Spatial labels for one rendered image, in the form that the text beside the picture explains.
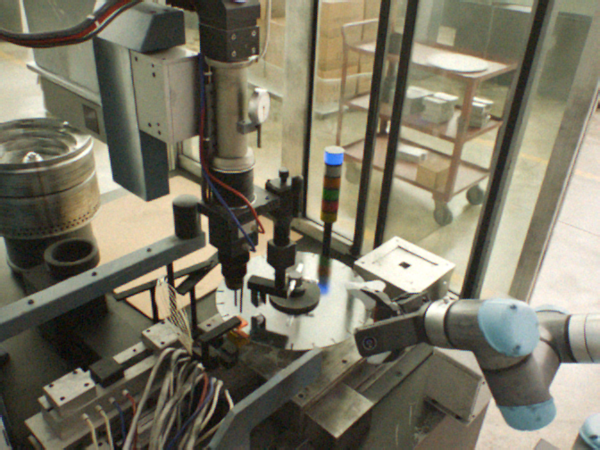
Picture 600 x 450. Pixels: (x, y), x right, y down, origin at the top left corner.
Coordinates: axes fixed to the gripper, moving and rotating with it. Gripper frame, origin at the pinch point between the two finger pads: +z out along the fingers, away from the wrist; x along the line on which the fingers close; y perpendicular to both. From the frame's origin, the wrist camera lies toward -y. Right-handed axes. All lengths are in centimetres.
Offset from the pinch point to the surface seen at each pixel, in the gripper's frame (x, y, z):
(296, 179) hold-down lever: 28.1, -6.9, -6.7
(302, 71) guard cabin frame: 58, 36, 42
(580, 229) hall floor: -43, 254, 116
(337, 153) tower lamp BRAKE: 32.5, 23.7, 20.6
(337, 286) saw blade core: 4.3, 9.9, 16.2
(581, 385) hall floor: -81, 138, 59
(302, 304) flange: 4.2, -0.9, 14.2
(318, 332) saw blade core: -1.0, -2.8, 8.3
